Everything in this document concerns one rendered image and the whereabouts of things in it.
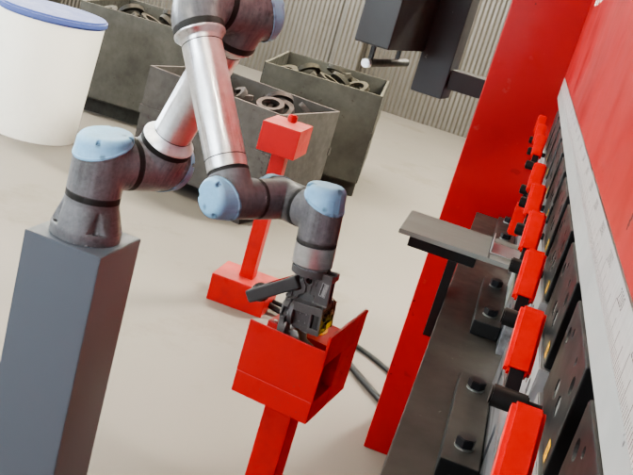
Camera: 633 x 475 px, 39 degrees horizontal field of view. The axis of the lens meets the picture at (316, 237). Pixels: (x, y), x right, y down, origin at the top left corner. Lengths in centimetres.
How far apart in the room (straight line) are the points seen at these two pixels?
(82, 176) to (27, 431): 59
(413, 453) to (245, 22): 89
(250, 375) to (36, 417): 58
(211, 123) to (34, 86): 383
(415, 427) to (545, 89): 155
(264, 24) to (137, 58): 456
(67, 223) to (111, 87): 451
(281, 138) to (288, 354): 199
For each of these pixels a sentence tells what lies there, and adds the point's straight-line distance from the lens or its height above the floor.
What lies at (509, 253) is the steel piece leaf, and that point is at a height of 100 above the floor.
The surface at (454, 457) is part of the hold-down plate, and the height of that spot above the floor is 91.
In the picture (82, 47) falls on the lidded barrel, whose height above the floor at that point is 60.
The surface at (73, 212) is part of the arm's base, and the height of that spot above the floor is 84.
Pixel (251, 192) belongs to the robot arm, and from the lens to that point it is 157.
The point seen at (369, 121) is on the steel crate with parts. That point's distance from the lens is 588.
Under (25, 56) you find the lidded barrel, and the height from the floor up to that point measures 49.
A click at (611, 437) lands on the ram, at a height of 128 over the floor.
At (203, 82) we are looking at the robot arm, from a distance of 162.
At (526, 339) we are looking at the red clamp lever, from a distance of 75.
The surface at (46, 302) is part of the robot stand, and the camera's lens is 196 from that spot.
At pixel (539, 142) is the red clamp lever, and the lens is 193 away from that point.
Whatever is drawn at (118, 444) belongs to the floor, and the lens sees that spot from 272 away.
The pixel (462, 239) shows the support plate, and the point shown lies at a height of 100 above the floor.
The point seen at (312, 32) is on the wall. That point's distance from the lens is 1049.
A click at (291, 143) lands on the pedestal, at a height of 74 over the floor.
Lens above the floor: 146
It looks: 17 degrees down
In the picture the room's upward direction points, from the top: 16 degrees clockwise
